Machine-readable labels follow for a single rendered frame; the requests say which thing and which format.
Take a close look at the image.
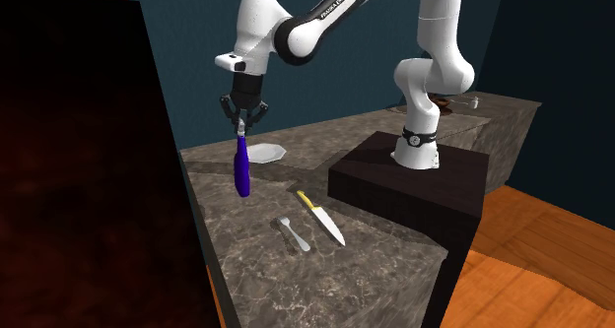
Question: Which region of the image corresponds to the dark robot stand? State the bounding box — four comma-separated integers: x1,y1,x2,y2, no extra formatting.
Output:
327,130,490,328

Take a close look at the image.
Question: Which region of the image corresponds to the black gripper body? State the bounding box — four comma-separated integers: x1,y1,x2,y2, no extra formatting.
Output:
230,72,265,110

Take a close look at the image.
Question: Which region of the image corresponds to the dark brown tall cabinet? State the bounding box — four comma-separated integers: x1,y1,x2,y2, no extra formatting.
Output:
0,0,228,328

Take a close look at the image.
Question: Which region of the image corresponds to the white plate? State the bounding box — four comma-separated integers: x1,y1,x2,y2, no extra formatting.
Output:
246,143,288,164

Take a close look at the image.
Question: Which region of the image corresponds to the silver fork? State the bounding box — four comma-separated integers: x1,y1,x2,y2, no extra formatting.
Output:
277,216,312,253

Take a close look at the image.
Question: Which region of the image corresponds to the brown bowl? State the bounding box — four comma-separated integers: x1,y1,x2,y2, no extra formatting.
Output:
429,93,454,115

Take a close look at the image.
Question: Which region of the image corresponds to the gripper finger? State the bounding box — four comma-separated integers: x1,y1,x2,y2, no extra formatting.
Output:
243,100,270,130
219,94,244,129

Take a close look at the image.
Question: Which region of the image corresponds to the blue handled kitchen tool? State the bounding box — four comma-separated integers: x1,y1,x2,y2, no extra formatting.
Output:
233,119,252,199

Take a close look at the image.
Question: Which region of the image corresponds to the yellow handled knife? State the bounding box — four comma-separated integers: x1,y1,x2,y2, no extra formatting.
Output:
296,189,347,248

